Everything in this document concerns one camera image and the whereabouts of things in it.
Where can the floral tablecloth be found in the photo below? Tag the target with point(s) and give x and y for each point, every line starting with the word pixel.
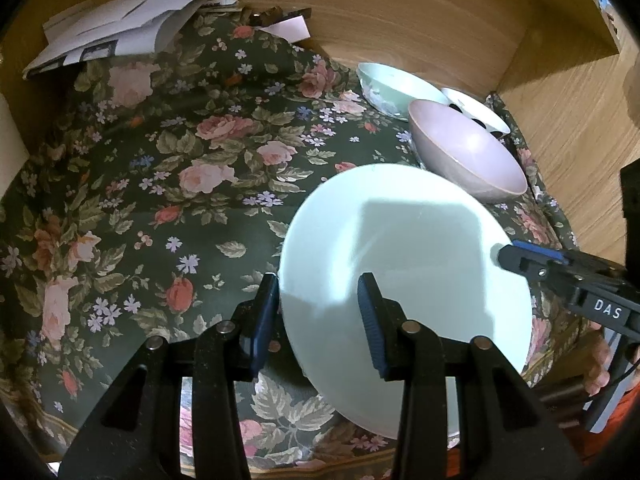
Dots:
pixel 150 185

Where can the mint green bowl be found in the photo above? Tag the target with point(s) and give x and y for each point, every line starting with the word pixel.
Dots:
pixel 395 87

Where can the white bowl with black spots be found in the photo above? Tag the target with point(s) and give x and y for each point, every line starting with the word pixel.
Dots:
pixel 475 110

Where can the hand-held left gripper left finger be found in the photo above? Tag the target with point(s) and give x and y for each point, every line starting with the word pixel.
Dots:
pixel 262 320

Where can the person's right hand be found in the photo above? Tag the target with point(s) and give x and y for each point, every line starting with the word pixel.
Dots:
pixel 600 365

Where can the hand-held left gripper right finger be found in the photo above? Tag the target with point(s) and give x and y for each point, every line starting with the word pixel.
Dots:
pixel 372 330

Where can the stack of white papers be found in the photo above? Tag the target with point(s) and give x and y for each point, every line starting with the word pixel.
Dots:
pixel 125 25

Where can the mint green plate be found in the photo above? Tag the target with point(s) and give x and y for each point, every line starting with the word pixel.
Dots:
pixel 425 240

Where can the small white card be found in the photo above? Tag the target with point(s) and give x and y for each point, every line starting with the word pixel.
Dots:
pixel 287 28

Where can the person's orange clothing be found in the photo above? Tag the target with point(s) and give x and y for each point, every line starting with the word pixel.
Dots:
pixel 625 440

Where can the pink bowl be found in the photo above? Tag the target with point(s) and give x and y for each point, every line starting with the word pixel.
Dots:
pixel 465 150

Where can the small brown object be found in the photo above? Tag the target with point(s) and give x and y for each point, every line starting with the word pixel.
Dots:
pixel 277 12

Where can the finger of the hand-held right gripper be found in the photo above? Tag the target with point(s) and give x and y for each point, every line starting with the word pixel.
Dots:
pixel 542 251
pixel 520 260

